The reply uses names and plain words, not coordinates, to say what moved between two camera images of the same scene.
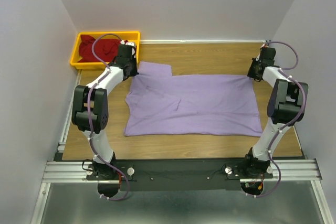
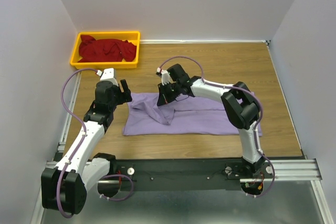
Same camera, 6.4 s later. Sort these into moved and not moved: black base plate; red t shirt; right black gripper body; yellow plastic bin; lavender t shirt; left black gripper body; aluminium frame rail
Moved: left black gripper body; lavender t shirt; right black gripper body
Not moved: aluminium frame rail; black base plate; yellow plastic bin; red t shirt
